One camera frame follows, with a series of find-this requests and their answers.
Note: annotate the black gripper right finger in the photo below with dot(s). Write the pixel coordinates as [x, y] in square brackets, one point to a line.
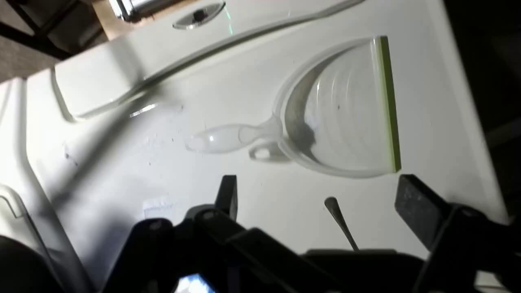
[439, 225]

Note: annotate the clear plastic dustpan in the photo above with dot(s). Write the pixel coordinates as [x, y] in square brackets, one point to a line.
[335, 116]

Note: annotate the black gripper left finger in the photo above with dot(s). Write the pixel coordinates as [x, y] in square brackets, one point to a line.
[227, 197]

